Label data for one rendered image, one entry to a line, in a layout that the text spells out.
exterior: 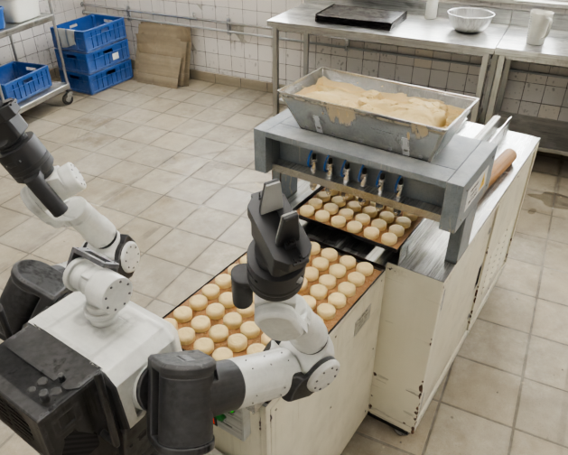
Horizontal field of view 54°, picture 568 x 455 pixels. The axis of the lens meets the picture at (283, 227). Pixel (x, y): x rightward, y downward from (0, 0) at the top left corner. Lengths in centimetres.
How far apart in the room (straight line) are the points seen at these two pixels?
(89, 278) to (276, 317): 33
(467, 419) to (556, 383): 49
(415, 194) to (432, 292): 32
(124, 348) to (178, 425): 17
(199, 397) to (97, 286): 25
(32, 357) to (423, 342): 132
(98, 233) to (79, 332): 36
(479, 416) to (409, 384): 51
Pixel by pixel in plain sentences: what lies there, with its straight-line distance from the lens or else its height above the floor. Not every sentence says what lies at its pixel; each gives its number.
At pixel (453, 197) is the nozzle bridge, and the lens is 165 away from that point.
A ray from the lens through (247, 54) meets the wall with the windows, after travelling 567.
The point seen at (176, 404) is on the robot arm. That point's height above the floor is 122.
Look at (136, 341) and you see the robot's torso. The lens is 103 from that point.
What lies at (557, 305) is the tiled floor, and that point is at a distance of 325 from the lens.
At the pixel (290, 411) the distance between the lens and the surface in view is 157.
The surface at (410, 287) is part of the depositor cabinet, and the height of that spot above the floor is 77.
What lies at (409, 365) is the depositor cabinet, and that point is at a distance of 210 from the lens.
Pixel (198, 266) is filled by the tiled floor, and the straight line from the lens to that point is 322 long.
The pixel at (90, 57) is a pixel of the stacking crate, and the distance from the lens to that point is 580.
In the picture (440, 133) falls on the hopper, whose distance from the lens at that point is 162.
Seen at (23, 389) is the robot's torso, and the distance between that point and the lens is 102.
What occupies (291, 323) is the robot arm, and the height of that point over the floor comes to 133.
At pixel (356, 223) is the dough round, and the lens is 188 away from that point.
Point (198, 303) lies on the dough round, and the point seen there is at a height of 92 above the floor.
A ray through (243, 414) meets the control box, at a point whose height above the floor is 80.
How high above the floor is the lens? 194
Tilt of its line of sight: 34 degrees down
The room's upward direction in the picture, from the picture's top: straight up
